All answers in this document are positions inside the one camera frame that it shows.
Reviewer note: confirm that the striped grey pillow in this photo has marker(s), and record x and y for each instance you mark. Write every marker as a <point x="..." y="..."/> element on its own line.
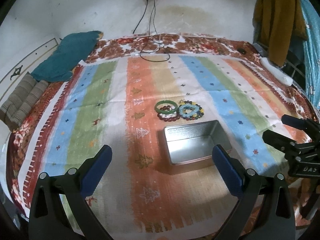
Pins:
<point x="21" y="101"/>

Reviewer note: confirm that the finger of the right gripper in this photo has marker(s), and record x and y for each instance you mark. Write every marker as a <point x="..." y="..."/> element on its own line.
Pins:
<point x="309" y="126"/>
<point x="280" y="142"/>

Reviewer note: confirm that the green jade bangle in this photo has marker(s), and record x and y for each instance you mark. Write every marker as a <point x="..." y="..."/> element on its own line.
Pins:
<point x="166" y="107"/>

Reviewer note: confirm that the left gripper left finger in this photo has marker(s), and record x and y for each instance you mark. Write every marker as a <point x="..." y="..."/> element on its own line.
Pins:
<point x="47" y="218"/>

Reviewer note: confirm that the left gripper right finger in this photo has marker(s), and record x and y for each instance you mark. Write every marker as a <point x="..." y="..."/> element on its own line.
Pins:
<point x="276" y="218"/>

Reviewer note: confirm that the teal hanging cloth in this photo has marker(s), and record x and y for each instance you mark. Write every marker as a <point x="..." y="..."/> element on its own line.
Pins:
<point x="310" y="11"/>

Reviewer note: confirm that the teal blanket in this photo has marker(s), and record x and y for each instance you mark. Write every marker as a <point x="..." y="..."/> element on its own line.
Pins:
<point x="71" y="50"/>

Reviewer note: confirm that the mustard yellow garment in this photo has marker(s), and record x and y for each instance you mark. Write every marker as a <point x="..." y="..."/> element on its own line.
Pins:
<point x="277" y="21"/>

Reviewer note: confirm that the silver metal tin box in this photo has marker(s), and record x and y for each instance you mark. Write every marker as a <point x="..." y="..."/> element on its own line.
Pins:
<point x="194" y="143"/>

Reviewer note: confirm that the white oblong object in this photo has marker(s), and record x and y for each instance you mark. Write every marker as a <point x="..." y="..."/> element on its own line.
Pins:
<point x="276" y="72"/>

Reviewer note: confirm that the small black object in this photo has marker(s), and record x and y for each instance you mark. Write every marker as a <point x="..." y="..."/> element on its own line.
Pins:
<point x="241" y="50"/>

